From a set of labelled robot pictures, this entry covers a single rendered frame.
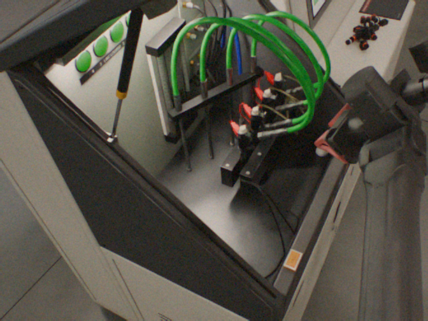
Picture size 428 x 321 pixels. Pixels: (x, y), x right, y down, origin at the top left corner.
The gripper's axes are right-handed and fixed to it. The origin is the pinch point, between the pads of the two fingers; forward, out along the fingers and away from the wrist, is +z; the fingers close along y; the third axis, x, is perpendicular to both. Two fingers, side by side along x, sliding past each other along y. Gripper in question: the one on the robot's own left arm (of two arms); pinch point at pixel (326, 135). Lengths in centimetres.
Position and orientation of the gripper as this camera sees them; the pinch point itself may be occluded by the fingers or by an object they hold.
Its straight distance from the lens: 84.9
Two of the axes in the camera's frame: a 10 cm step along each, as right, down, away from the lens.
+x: 7.0, 6.7, 2.6
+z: -3.8, 0.3, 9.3
